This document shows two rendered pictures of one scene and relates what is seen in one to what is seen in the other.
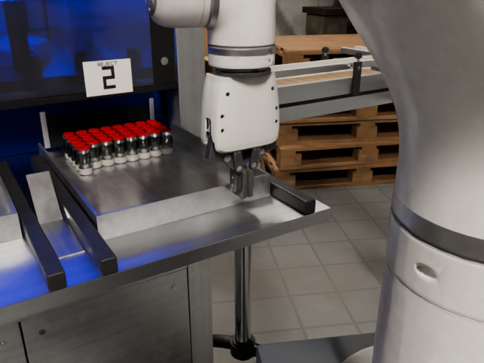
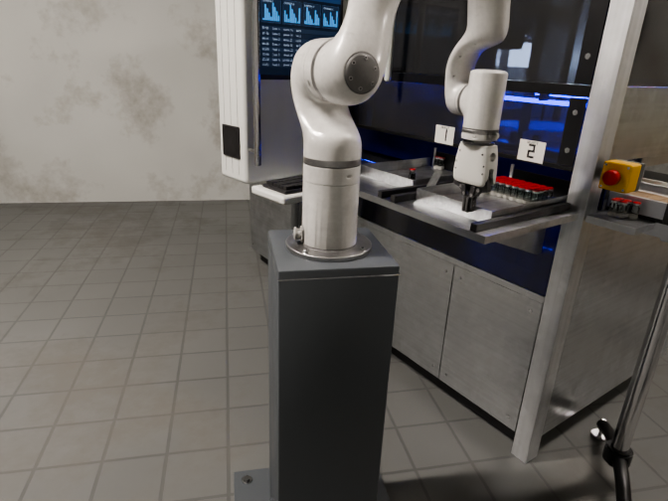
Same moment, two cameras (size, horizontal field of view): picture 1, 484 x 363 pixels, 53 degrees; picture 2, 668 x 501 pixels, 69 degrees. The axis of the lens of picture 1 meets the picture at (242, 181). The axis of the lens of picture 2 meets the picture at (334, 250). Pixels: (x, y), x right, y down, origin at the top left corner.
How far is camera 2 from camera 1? 1.19 m
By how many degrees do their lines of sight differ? 79
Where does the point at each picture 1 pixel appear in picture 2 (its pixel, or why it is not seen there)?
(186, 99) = (576, 182)
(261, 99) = (474, 158)
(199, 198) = (454, 204)
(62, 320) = (469, 279)
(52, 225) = not seen: hidden behind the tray
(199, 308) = (543, 343)
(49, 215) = not seen: hidden behind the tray
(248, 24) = (466, 116)
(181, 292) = (534, 318)
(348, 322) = not seen: outside the picture
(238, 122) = (461, 165)
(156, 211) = (436, 199)
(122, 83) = (537, 157)
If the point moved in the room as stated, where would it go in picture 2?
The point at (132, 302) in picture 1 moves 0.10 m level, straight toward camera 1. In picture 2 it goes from (504, 298) to (477, 302)
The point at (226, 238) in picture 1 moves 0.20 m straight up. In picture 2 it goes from (431, 217) to (441, 137)
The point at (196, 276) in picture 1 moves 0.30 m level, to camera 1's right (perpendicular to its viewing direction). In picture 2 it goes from (548, 316) to (603, 376)
